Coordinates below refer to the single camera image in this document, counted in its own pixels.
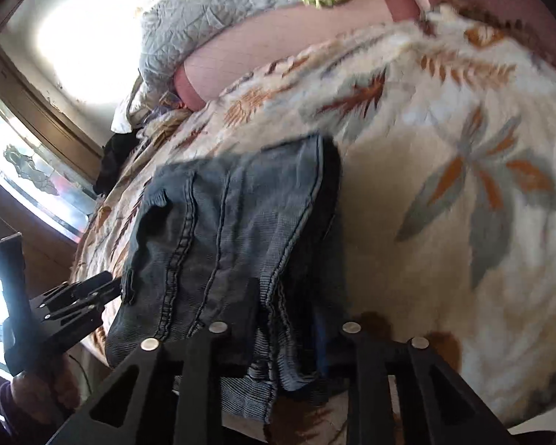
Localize wooden stained glass door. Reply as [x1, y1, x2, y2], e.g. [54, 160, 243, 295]
[0, 42, 107, 381]

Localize white crumpled cloth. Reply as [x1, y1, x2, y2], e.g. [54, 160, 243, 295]
[110, 76, 168, 133]

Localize leaf print blanket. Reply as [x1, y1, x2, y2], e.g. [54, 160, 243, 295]
[69, 2, 556, 445]

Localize grey quilted pillow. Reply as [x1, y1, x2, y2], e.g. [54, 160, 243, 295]
[138, 0, 307, 89]

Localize person's left hand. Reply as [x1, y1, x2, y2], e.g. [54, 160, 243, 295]
[0, 355, 82, 429]

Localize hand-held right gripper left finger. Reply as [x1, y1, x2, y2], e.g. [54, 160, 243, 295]
[44, 278, 262, 445]

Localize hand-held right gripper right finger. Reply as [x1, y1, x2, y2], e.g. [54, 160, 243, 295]
[340, 320, 520, 445]

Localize pink bolster cushion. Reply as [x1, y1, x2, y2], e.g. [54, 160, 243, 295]
[173, 0, 422, 112]

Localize purple packet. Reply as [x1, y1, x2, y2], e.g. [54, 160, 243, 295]
[150, 93, 191, 121]

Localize black cloth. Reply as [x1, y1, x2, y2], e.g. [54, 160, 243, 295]
[95, 132, 142, 195]

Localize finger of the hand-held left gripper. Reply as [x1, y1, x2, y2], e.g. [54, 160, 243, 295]
[36, 287, 123, 351]
[32, 270, 116, 312]

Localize blue denim pants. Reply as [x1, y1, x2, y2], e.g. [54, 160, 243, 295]
[104, 134, 353, 425]

